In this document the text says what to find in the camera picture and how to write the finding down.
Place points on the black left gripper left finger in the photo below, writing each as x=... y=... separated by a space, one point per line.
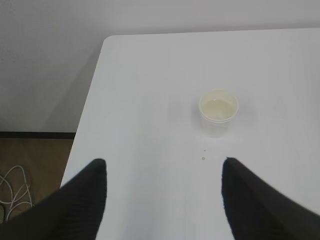
x=74 y=212

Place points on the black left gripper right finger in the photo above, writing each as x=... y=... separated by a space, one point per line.
x=257 y=211

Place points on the white paper cup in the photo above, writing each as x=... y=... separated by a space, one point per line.
x=217 y=109

